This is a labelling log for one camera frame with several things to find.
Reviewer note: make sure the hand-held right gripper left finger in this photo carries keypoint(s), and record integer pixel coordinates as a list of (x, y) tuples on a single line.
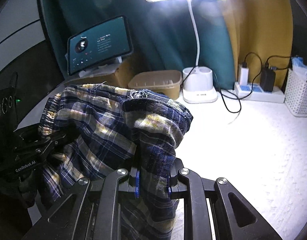
[(137, 187)]

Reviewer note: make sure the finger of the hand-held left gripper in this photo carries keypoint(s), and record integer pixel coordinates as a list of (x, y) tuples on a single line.
[(52, 142)]

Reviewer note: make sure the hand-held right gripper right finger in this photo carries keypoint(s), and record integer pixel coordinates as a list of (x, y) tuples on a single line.
[(174, 187)]

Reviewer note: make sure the blue plaid pants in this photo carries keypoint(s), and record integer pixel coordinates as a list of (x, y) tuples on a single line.
[(106, 130)]

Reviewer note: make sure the person's left hand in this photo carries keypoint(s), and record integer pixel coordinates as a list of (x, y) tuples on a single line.
[(23, 192)]

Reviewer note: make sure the cardboard box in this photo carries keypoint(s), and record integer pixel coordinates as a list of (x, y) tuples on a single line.
[(118, 75)]

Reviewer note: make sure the white desk lamp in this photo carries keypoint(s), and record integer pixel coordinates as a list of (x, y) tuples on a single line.
[(199, 90)]

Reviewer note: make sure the white tablet stand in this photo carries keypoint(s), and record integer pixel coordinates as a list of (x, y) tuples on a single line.
[(113, 61)]

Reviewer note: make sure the brown plastic container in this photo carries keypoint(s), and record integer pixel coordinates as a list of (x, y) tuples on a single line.
[(153, 82)]

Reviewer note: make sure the tablet with teal screen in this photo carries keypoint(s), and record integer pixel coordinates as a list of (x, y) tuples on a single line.
[(101, 42)]

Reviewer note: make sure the white power strip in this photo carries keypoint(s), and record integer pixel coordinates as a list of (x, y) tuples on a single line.
[(258, 95)]

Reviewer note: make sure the white charger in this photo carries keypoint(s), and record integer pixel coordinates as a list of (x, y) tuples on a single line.
[(243, 76)]

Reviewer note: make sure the black power adapter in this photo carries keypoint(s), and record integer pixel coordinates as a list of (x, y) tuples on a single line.
[(267, 80)]

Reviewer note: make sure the teal curtain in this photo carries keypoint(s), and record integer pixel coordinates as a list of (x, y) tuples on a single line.
[(156, 42)]

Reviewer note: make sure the white plastic basket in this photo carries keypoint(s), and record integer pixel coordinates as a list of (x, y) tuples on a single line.
[(298, 95)]

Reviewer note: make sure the blue plastic bag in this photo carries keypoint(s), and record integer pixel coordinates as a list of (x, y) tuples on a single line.
[(299, 63)]

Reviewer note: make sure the yellow curtain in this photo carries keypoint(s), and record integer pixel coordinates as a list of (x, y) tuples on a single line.
[(263, 30)]

